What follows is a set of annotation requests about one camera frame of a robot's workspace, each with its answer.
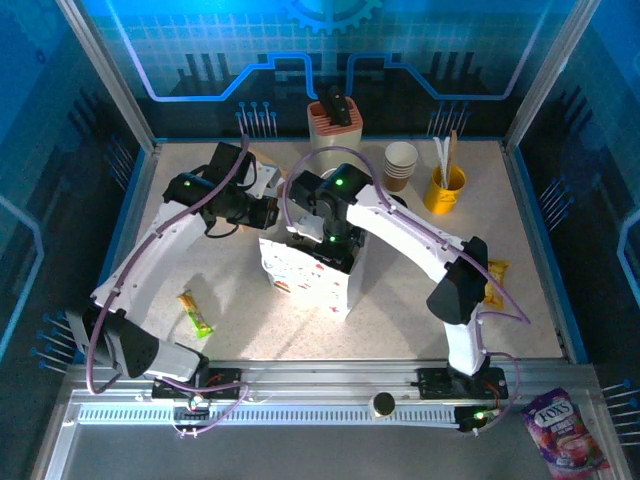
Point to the white paper bag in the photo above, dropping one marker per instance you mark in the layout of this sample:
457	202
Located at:
305	285

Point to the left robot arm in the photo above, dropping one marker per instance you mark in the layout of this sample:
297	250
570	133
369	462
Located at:
150	265

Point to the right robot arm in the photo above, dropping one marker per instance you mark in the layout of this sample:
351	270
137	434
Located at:
400	220

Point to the cream knife block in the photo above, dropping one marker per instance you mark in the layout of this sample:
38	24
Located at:
335	132

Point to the brown paper cup stack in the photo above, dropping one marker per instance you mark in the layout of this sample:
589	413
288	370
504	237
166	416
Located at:
400	160

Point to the yellow metal bucket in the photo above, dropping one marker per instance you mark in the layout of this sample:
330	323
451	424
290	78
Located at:
442	200

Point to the white wrapped straw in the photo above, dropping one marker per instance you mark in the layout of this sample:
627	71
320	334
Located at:
445	155
436	150

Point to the green snack bar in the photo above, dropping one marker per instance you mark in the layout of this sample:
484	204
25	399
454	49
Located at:
196	315

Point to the kraft wrapped stirrer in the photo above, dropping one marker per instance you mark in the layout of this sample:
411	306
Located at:
454	150

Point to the yellow chips bag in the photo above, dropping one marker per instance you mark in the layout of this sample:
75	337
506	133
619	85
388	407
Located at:
495	282

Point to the black round knob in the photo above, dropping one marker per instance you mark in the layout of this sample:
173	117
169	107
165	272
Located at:
383	404

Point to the purple candy bag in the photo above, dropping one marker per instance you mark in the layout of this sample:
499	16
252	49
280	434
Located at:
565	435

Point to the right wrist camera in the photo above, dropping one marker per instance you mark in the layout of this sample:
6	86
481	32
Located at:
305	229

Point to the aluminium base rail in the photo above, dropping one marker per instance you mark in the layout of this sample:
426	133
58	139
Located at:
325	371

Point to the aluminium frame post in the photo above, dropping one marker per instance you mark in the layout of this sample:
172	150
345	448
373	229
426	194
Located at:
102	65
548	65

